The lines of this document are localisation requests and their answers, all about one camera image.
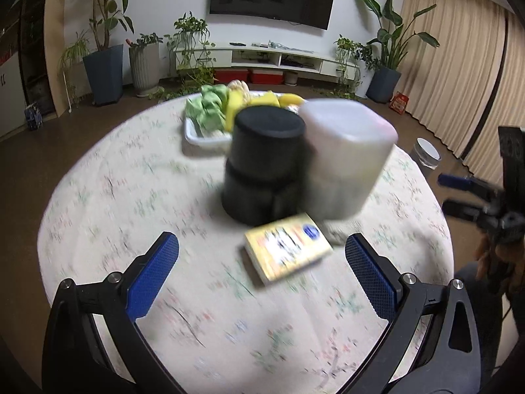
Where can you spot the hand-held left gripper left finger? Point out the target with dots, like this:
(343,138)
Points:
(154,271)

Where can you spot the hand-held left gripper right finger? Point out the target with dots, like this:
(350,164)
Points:
(369,275)

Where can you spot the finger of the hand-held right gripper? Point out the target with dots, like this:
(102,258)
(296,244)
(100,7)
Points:
(459,181)
(463,210)

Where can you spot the yellow tissue packet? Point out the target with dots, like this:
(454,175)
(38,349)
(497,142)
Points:
(287,248)

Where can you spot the white plastic tray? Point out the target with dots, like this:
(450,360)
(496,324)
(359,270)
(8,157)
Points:
(201,137)

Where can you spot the orange-yellow sponge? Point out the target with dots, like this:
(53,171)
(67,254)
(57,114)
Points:
(291,99)

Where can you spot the person's right hand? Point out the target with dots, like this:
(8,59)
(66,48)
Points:
(514,264)

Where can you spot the grey waste bin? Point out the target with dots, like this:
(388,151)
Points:
(426,154)

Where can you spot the floral tablecloth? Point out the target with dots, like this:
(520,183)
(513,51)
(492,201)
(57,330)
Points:
(123,197)

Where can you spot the red snack bag on floor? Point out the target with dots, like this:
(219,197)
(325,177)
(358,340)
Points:
(399,103)

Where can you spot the beige curtains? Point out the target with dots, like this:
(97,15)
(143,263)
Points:
(459,69)

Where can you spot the translucent white plastic container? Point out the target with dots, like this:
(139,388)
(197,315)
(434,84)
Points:
(348,156)

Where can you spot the broad-leaf plant in blue planter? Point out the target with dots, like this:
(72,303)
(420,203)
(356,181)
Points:
(383,84)

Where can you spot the black cylinder container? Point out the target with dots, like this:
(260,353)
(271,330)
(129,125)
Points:
(262,164)

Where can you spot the pothos in white pot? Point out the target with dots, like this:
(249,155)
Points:
(357,61)

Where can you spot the small white pot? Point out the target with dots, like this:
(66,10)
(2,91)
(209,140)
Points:
(291,78)

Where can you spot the small plant in ribbed planter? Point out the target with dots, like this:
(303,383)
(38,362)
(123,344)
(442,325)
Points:
(144,69)

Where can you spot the pale yellow cloth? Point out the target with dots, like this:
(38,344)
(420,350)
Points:
(240,86)

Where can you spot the tall plant in blue planter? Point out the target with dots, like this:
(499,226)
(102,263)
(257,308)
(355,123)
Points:
(102,69)

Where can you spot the red storage box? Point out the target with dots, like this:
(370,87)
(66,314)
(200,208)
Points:
(266,77)
(230,76)

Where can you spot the grassy potted plant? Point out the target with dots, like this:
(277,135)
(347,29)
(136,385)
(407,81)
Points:
(74,57)

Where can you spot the trailing pothos plant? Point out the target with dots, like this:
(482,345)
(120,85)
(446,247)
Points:
(190,37)

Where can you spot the white television cabinet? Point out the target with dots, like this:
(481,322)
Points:
(254,55)

